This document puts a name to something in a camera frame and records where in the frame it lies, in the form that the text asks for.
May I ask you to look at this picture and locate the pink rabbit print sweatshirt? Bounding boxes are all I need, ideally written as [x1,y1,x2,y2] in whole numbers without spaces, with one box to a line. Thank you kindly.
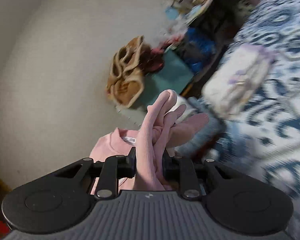
[89,127,140,195]

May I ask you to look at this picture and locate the brown fleece-lined slippers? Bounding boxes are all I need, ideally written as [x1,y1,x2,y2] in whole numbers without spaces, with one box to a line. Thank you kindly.
[105,35,153,109]

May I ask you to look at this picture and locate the white floral folded blanket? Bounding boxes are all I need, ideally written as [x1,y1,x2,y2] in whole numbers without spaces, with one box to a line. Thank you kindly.
[202,44,276,119]

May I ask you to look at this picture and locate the dark wooden desk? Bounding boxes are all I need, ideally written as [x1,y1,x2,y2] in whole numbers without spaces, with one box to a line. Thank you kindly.
[185,0,243,86]

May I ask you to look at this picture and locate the blue denim jeans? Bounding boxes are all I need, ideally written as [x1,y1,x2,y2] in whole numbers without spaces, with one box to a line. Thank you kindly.
[185,97,223,151]

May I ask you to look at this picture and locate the blue white patterned bedspread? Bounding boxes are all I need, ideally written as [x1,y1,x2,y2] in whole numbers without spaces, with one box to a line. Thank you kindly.
[175,0,300,230]

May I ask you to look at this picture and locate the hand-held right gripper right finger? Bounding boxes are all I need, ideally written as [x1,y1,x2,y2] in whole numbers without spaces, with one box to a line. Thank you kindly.
[162,151,240,199]

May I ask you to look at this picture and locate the pink ribbed sweater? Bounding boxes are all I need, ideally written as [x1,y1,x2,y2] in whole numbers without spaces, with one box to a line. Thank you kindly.
[136,90,209,192]

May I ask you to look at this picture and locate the blue plastic bag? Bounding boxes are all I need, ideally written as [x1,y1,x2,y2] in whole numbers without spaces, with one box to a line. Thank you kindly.
[182,27,216,68]

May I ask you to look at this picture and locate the teal box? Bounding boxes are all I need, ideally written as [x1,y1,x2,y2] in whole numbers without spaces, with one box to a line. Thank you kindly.
[134,49,196,111]

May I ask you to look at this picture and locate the white folded garment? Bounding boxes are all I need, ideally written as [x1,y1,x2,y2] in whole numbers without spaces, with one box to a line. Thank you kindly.
[172,96,198,120]

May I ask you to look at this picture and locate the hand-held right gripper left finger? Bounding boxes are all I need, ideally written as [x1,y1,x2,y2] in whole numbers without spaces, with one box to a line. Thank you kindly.
[57,147,136,200]

